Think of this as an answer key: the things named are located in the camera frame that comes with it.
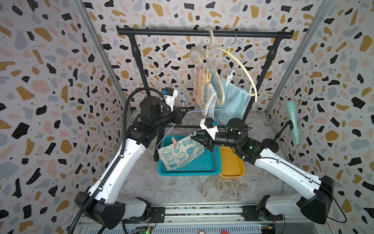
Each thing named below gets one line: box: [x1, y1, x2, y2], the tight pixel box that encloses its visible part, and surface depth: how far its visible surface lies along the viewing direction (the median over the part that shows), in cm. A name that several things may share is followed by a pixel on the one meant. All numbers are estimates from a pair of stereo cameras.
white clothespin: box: [225, 69, 236, 87], surface depth 68 cm
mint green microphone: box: [286, 101, 300, 145], surface depth 80 cm
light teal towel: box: [208, 66, 250, 124], surface depth 72 cm
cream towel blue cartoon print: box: [158, 133, 205, 172], surface depth 75 cm
